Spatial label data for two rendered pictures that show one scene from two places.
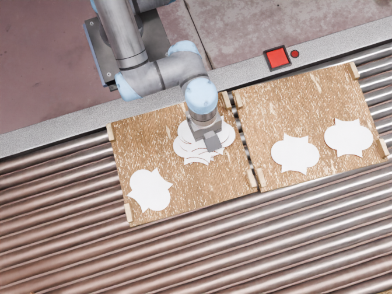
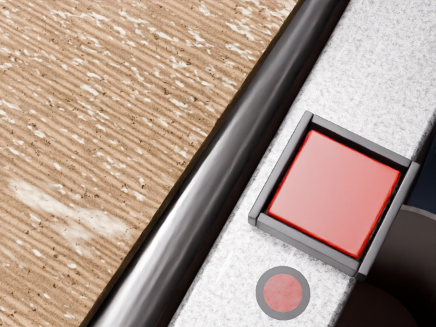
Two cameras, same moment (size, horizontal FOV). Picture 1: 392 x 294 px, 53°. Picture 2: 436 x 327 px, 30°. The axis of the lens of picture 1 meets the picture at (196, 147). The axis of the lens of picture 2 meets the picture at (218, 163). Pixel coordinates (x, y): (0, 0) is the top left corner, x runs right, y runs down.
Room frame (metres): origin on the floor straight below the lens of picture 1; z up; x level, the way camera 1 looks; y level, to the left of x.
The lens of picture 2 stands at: (0.63, -0.48, 1.38)
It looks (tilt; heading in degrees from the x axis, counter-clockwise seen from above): 70 degrees down; 129
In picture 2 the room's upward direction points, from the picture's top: 4 degrees counter-clockwise
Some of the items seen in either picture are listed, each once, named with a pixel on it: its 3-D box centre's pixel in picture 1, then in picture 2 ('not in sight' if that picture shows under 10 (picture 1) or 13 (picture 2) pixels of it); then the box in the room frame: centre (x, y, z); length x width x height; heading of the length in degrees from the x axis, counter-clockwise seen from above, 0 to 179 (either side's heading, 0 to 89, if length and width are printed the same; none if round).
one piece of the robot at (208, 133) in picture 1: (206, 128); not in sight; (0.34, -0.04, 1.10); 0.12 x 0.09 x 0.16; 13
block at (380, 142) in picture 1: (382, 147); not in sight; (0.21, -0.57, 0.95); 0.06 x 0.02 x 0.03; 3
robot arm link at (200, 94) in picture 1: (201, 99); not in sight; (0.36, -0.04, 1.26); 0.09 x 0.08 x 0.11; 9
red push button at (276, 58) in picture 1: (277, 58); (333, 194); (0.59, -0.33, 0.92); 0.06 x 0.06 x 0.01; 7
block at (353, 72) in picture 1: (353, 71); not in sight; (0.48, -0.55, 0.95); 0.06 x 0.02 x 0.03; 3
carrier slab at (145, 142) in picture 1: (179, 156); not in sight; (0.31, 0.06, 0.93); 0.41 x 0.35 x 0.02; 95
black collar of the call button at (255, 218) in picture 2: (277, 58); (333, 194); (0.59, -0.33, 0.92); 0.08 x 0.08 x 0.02; 7
